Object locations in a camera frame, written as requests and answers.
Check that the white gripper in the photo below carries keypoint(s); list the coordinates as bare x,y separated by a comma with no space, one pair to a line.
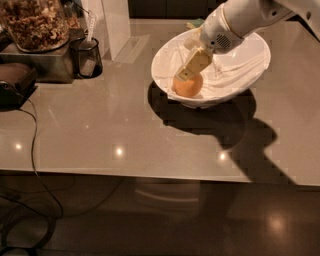
218,31

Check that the orange fruit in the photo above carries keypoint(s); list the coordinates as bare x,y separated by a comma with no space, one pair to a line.
188,88

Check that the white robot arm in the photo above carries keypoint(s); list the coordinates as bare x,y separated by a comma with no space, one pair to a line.
233,21

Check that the white cloth in bowl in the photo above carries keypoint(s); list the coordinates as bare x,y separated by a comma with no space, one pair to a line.
233,70

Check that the white bowl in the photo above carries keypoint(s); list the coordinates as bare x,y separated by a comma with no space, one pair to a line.
246,66

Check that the green yellow sponge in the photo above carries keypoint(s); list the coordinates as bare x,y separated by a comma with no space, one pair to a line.
196,23

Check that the white upright box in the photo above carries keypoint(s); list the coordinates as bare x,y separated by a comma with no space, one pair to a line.
112,25

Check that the spoon with tag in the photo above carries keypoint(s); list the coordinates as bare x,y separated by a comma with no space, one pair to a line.
89,26

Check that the black mesh cup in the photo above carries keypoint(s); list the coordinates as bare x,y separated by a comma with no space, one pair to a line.
86,58

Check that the metal box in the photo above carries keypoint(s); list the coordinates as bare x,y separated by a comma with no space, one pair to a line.
55,66

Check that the glass jar of nuts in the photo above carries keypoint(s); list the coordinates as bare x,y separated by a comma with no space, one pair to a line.
35,25

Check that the black device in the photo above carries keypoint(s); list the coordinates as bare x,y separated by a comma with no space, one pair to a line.
17,82

